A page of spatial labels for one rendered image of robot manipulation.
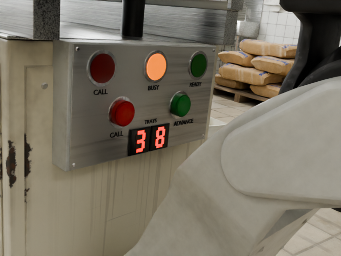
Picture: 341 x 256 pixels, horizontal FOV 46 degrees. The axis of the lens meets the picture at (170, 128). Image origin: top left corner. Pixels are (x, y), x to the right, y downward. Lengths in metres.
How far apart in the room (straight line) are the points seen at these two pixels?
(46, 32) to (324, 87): 0.25
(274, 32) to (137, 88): 5.17
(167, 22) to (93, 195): 0.30
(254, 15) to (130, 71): 5.41
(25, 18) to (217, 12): 0.29
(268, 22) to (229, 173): 5.40
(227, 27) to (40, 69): 0.28
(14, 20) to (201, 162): 0.23
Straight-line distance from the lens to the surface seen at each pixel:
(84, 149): 0.45
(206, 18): 0.61
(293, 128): 0.29
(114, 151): 0.48
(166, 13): 0.66
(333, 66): 0.30
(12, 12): 0.43
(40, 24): 0.40
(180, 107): 0.53
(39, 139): 0.45
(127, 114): 0.46
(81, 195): 0.51
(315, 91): 0.28
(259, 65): 4.48
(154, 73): 0.49
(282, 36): 5.53
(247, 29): 5.59
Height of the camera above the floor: 0.87
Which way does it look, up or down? 16 degrees down
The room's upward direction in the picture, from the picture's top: 6 degrees clockwise
